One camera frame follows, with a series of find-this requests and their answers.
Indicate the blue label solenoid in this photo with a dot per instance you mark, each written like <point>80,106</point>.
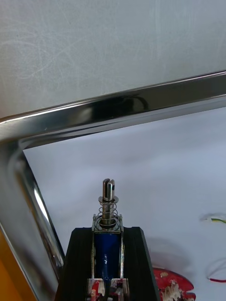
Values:
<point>107,254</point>

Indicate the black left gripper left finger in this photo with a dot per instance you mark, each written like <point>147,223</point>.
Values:
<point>75,263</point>

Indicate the white sheet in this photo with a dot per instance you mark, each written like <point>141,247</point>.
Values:
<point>141,164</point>

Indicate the round red circuit board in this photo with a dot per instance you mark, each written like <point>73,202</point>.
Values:
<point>174,287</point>

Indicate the yellow-orange plastic bin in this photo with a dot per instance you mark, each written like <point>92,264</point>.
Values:
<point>9,282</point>

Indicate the steel tray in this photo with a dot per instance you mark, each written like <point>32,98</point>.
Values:
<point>70,110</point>

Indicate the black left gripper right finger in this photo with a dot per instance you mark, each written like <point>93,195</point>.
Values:
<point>139,263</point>

